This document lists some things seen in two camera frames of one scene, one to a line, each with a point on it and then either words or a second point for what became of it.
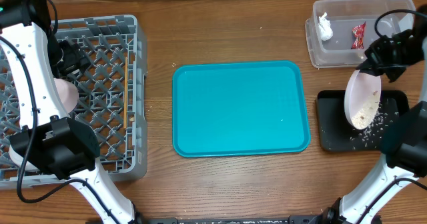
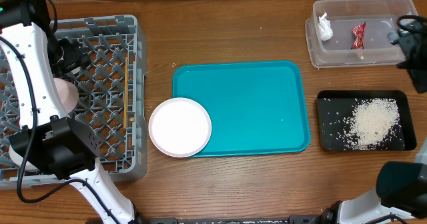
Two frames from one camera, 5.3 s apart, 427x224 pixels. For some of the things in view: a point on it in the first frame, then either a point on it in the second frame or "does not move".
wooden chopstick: x=125 y=92 does not move
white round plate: x=362 y=100 -> x=179 y=127
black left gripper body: x=73 y=60 does not move
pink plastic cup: x=69 y=92 does not move
